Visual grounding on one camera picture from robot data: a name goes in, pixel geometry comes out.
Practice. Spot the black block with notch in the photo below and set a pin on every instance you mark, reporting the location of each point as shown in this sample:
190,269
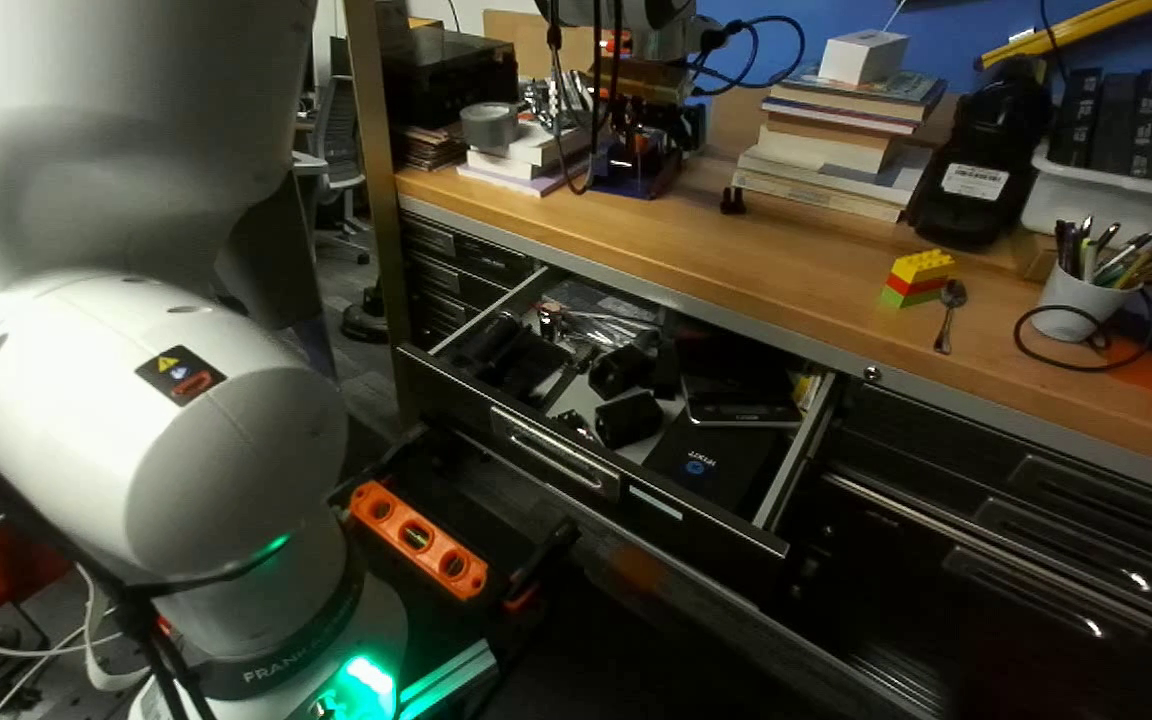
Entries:
636,365

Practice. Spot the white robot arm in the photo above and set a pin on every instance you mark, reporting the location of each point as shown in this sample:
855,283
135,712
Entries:
184,450

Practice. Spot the open grey metal drawer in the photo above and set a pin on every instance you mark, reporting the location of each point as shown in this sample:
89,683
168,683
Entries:
676,428

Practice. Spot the metal key on counter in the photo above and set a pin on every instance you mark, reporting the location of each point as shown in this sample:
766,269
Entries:
953,296

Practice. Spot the closed black drawer cabinet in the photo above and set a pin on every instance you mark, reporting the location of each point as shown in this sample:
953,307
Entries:
971,573

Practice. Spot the white foam and book stack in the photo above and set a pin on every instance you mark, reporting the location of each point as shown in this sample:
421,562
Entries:
535,160

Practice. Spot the small black block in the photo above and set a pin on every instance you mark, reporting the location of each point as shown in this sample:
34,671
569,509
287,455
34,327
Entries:
732,201

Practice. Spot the orange spirit level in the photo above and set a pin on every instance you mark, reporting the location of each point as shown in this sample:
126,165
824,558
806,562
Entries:
425,544

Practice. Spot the stack of books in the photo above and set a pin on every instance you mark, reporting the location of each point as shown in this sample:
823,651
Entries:
850,150

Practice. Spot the coloured toy brick stack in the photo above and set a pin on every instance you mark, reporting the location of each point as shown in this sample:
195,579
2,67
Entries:
916,278

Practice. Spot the small white box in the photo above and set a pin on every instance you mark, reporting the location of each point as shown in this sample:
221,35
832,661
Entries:
862,56

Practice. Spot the black label printer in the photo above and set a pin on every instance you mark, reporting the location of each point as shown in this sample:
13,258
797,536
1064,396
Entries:
982,173

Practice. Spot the white pen cup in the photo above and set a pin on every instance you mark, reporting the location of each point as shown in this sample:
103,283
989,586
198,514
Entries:
1094,274

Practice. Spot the white plastic bin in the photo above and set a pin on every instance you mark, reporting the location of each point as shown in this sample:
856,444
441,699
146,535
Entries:
1074,195

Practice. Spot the grey duct tape roll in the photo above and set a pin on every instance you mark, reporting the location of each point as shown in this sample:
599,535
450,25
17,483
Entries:
489,125

